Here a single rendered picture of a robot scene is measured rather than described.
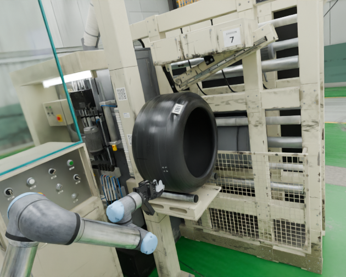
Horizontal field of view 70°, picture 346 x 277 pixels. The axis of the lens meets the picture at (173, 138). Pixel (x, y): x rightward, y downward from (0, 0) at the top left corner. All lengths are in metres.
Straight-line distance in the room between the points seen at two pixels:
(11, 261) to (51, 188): 0.67
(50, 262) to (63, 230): 0.82
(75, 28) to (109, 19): 9.59
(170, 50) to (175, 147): 0.66
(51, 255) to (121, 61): 1.13
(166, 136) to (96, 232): 0.54
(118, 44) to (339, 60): 9.19
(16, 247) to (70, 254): 0.76
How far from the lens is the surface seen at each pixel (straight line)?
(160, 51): 1.64
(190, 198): 1.39
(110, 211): 1.08
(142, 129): 1.27
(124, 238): 0.95
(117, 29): 1.52
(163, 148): 1.19
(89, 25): 2.08
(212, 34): 1.46
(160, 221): 1.79
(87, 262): 1.78
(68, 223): 0.82
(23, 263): 0.96
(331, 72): 10.29
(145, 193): 1.19
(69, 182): 1.62
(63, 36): 10.86
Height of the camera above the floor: 1.60
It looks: 16 degrees down
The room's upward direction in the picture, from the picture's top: 11 degrees counter-clockwise
